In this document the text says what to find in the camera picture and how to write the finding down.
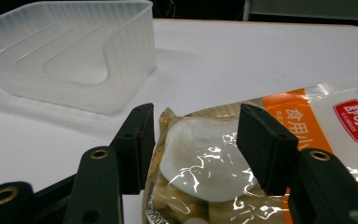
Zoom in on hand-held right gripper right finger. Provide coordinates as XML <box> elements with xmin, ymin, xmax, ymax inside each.
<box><xmin>236</xmin><ymin>103</ymin><xmax>358</xmax><ymax>224</ymax></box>

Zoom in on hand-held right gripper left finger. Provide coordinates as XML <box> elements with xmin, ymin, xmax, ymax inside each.
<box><xmin>62</xmin><ymin>103</ymin><xmax>156</xmax><ymax>224</ymax></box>

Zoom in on orange and white powder bag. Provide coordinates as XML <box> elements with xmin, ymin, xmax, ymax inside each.
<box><xmin>142</xmin><ymin>70</ymin><xmax>358</xmax><ymax>224</ymax></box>

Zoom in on translucent plastic storage box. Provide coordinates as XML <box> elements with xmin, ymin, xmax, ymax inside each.
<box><xmin>0</xmin><ymin>0</ymin><xmax>157</xmax><ymax>116</ymax></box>

